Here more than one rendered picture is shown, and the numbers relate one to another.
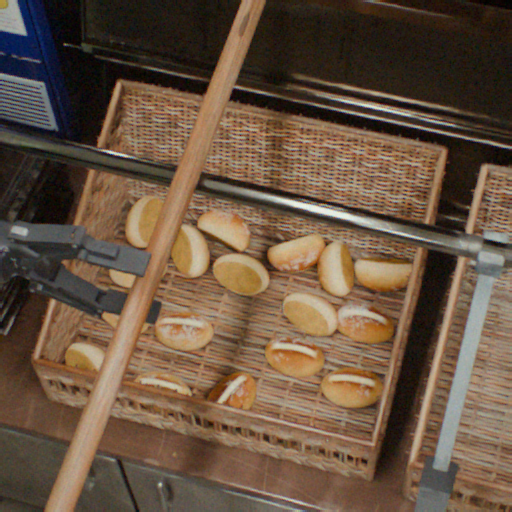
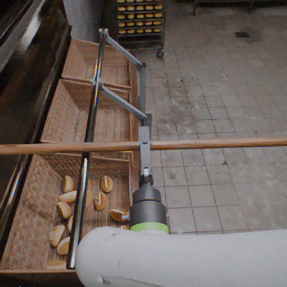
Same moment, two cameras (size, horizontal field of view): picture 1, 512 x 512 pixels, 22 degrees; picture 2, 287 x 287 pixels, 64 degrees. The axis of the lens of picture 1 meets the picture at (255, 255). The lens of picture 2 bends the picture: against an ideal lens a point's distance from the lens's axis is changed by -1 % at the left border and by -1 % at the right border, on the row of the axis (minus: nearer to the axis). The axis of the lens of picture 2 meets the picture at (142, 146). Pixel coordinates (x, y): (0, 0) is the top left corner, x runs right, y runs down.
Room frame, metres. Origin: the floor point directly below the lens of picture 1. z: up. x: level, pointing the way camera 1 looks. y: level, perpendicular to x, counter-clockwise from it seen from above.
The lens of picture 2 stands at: (0.93, 0.56, 1.74)
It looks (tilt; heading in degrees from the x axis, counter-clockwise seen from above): 50 degrees down; 247
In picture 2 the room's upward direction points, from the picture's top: straight up
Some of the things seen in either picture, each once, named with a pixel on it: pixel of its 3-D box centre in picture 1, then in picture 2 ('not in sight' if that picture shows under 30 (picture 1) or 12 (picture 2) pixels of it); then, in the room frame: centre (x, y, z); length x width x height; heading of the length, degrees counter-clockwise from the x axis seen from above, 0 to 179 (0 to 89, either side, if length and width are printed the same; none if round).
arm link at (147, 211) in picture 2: not in sight; (146, 217); (0.83, 0.35, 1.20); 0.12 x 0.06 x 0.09; 159
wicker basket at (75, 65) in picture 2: not in sight; (100, 69); (0.57, -1.09, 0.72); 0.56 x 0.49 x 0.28; 70
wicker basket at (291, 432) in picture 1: (242, 276); (81, 211); (1.00, 0.02, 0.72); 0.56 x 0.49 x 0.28; 70
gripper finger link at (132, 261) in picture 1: (119, 258); (143, 136); (0.75, 0.16, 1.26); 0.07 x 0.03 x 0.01; 69
